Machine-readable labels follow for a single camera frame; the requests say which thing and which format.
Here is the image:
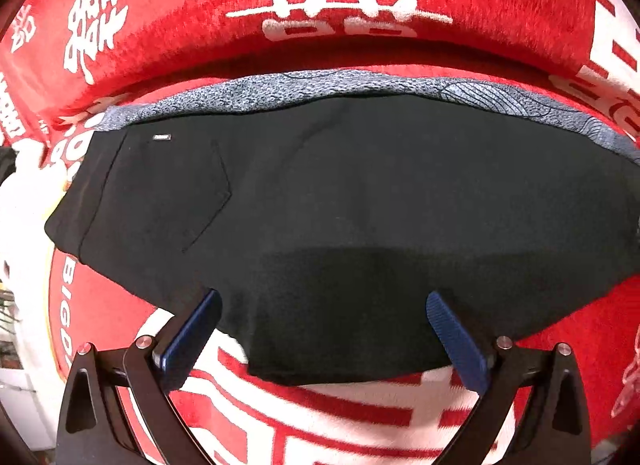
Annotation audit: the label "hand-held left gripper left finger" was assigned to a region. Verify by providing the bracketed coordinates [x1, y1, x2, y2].
[56, 289, 223, 465]

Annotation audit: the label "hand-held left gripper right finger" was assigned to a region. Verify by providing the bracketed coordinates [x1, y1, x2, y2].
[425, 291, 593, 465]

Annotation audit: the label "black pants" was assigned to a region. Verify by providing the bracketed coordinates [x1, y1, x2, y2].
[44, 95, 640, 387]

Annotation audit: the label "grey patterned pants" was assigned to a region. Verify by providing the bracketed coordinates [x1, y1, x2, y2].
[95, 69, 640, 166]

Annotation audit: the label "white cloth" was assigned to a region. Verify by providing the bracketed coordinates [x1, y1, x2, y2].
[0, 142, 68, 451]

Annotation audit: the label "red printed sofa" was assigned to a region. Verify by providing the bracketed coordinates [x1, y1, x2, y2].
[0, 0, 640, 465]

